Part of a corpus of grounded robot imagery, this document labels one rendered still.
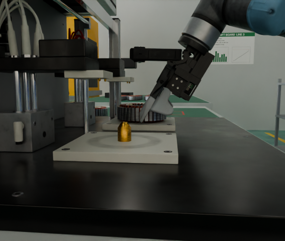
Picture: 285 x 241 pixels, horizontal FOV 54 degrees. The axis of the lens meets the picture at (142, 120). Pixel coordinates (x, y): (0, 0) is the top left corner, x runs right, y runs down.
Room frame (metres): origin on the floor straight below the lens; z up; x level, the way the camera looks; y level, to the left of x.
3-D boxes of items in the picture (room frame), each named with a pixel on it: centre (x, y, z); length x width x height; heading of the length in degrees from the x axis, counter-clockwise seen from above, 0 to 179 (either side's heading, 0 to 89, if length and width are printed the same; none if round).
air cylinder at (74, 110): (0.65, 0.14, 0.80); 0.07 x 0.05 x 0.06; 174
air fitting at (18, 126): (0.37, 0.16, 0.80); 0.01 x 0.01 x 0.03; 84
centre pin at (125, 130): (0.39, 0.03, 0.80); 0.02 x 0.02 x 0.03
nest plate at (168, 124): (0.64, 0.00, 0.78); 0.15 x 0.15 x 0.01; 84
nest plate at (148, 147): (0.39, 0.03, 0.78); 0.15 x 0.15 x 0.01; 84
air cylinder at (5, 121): (0.41, 0.17, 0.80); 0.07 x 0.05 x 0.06; 174
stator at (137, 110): (0.64, 0.00, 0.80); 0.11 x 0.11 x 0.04
